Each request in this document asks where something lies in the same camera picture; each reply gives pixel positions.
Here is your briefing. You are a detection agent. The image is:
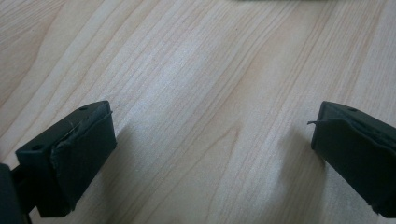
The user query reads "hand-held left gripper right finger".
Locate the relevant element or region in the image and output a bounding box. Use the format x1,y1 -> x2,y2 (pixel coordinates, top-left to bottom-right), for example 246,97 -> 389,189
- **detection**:
307,100 -> 396,219

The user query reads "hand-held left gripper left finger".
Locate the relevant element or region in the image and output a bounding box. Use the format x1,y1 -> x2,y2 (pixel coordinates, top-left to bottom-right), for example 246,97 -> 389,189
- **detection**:
14,100 -> 118,218

